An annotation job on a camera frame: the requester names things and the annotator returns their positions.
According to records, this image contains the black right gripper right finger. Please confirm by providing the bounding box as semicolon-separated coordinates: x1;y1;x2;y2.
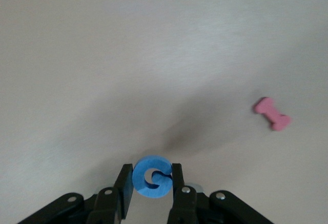
168;162;272;224

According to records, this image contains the brown table cover sheet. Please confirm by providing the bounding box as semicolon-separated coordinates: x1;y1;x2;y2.
0;0;328;224

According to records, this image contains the blue foam letter G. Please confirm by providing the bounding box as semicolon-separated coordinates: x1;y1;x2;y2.
132;155;174;199

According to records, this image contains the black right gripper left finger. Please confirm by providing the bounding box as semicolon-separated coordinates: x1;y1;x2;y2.
17;164;134;224

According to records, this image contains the red foam letter I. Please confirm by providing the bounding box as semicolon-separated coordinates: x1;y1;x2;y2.
253;97;292;132

